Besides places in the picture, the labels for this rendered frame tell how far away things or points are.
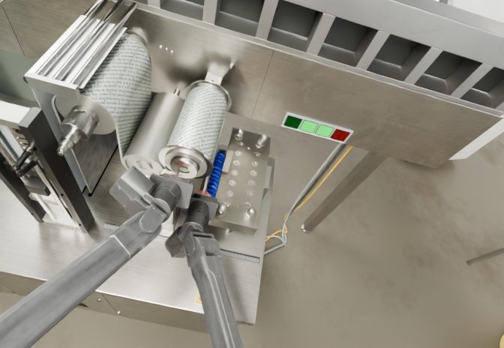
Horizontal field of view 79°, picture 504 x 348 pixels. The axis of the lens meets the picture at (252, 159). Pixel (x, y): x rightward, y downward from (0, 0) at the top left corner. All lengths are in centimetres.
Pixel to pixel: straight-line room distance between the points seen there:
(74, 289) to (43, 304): 4
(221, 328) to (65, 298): 33
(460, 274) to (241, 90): 230
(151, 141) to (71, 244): 45
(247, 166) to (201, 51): 43
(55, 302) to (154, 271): 58
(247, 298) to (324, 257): 124
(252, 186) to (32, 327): 76
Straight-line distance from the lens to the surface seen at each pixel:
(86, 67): 77
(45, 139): 76
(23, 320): 52
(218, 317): 74
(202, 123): 84
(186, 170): 82
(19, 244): 120
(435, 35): 96
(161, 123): 94
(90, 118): 80
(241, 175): 110
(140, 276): 108
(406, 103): 108
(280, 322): 206
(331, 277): 224
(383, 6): 89
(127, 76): 85
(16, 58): 138
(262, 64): 96
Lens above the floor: 195
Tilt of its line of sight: 53 degrees down
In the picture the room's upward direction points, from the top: 22 degrees clockwise
